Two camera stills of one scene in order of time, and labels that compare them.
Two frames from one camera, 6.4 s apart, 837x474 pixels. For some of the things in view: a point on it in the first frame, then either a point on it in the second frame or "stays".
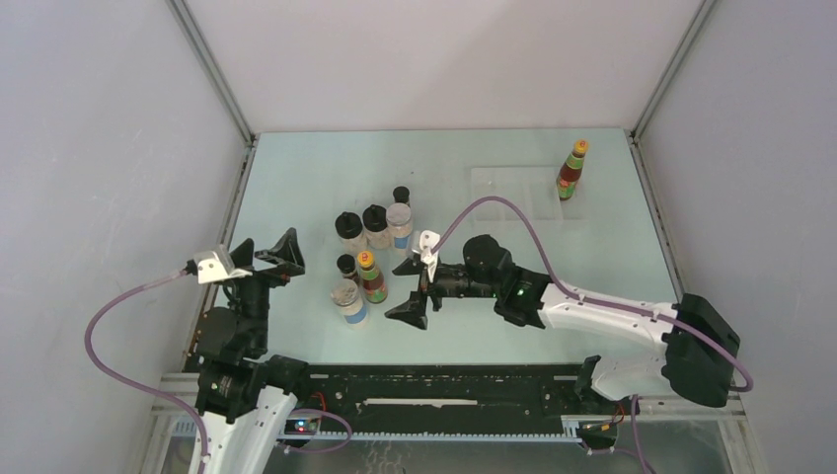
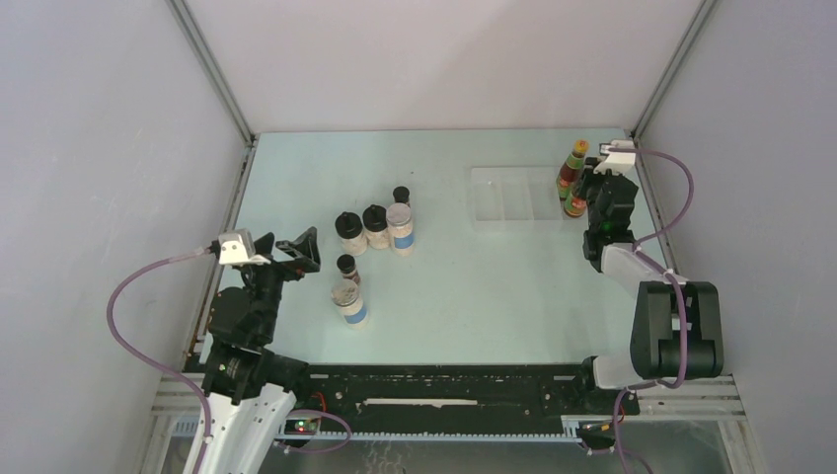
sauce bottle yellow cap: [571, 169] stays
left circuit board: [301, 426] stays
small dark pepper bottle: [346, 265] stays
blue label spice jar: [399, 218] stays
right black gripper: [413, 311] → [588, 176]
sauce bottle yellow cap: [365, 258] → [574, 206]
